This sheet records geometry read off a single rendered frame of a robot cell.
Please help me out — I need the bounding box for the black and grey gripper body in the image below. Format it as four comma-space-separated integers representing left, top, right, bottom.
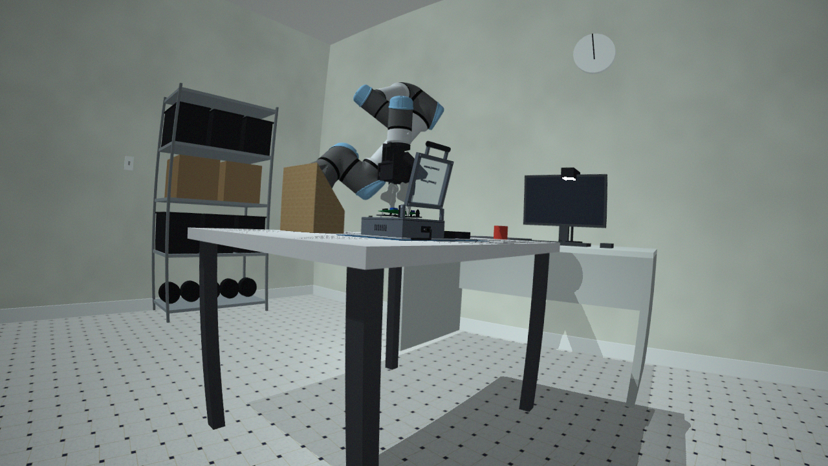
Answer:
377, 142, 412, 184

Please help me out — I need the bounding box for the green circuit board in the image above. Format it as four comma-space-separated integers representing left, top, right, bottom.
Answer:
379, 208, 416, 214

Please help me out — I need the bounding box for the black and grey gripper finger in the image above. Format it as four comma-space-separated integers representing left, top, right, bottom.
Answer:
380, 182, 399, 210
396, 172, 411, 217

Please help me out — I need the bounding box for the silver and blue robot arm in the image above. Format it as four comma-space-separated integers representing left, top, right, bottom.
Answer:
312, 82, 444, 200

